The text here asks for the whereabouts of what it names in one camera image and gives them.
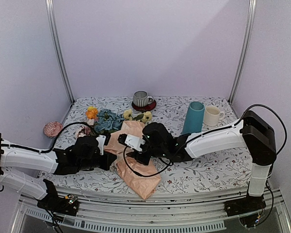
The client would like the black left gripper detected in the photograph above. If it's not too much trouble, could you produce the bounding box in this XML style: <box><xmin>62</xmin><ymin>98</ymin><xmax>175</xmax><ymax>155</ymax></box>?
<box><xmin>77</xmin><ymin>150</ymin><xmax>117</xmax><ymax>171</ymax></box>

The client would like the flower bouquet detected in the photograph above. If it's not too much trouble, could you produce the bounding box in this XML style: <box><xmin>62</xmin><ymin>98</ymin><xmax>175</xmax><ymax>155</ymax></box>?
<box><xmin>75</xmin><ymin>106</ymin><xmax>162</xmax><ymax>200</ymax></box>

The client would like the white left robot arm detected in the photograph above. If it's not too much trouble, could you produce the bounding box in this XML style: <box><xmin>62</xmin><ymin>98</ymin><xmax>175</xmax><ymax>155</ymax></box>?
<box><xmin>0</xmin><ymin>133</ymin><xmax>117</xmax><ymax>216</ymax></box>

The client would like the teal vase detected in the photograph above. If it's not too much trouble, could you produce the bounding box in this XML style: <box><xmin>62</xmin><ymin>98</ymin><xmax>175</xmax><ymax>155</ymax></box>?
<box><xmin>181</xmin><ymin>101</ymin><xmax>205</xmax><ymax>134</ymax></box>

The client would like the dark red saucer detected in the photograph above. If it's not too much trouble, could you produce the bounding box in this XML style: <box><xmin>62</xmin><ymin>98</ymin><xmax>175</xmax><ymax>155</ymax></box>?
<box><xmin>131</xmin><ymin>99</ymin><xmax>157</xmax><ymax>112</ymax></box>

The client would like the striped cup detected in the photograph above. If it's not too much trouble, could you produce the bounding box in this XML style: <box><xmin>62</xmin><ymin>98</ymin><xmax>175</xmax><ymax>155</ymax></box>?
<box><xmin>133</xmin><ymin>91</ymin><xmax>154</xmax><ymax>107</ymax></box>

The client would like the cream mug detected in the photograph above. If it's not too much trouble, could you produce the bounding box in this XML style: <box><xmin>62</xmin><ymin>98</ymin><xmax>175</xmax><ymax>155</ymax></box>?
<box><xmin>203</xmin><ymin>105</ymin><xmax>225</xmax><ymax>127</ymax></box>

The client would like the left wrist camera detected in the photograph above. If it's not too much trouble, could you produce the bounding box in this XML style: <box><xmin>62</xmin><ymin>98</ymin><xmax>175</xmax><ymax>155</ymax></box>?
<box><xmin>96</xmin><ymin>133</ymin><xmax>111</xmax><ymax>155</ymax></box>

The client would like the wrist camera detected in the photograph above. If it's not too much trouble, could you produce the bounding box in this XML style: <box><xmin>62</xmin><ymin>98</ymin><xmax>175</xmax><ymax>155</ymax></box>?
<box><xmin>96</xmin><ymin>133</ymin><xmax>111</xmax><ymax>155</ymax></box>
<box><xmin>118</xmin><ymin>133</ymin><xmax>146</xmax><ymax>152</ymax></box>

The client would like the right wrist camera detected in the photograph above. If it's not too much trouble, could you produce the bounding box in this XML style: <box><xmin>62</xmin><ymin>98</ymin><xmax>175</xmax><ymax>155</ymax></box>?
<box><xmin>118</xmin><ymin>133</ymin><xmax>146</xmax><ymax>152</ymax></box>

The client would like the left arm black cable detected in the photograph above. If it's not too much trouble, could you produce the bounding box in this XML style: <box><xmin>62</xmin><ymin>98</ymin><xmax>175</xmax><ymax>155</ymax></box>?
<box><xmin>0</xmin><ymin>122</ymin><xmax>100</xmax><ymax>154</ymax></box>

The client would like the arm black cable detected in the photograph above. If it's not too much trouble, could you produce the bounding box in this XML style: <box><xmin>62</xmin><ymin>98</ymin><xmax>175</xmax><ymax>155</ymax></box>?
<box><xmin>122</xmin><ymin>103</ymin><xmax>288</xmax><ymax>226</ymax></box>
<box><xmin>0</xmin><ymin>122</ymin><xmax>100</xmax><ymax>154</ymax></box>

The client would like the aluminium table front rail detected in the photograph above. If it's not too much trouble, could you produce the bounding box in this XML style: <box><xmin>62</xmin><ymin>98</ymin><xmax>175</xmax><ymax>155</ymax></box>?
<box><xmin>11</xmin><ymin>186</ymin><xmax>291</xmax><ymax>233</ymax></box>

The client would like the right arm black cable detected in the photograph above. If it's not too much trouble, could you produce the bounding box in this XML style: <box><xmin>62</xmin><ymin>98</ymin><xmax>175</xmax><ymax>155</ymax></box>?
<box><xmin>122</xmin><ymin>103</ymin><xmax>288</xmax><ymax>226</ymax></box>

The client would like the left aluminium frame post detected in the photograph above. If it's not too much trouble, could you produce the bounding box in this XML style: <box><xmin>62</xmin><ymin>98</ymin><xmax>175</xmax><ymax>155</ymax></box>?
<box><xmin>45</xmin><ymin>0</ymin><xmax>75</xmax><ymax>104</ymax></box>

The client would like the aluminium frame post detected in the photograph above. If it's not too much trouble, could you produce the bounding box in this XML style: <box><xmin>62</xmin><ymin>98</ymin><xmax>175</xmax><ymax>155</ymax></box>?
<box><xmin>45</xmin><ymin>0</ymin><xmax>75</xmax><ymax>104</ymax></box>
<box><xmin>228</xmin><ymin>0</ymin><xmax>257</xmax><ymax>105</ymax></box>

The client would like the right aluminium frame post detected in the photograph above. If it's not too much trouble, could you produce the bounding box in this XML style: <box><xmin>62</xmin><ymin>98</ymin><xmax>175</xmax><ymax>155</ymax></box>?
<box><xmin>228</xmin><ymin>0</ymin><xmax>257</xmax><ymax>105</ymax></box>

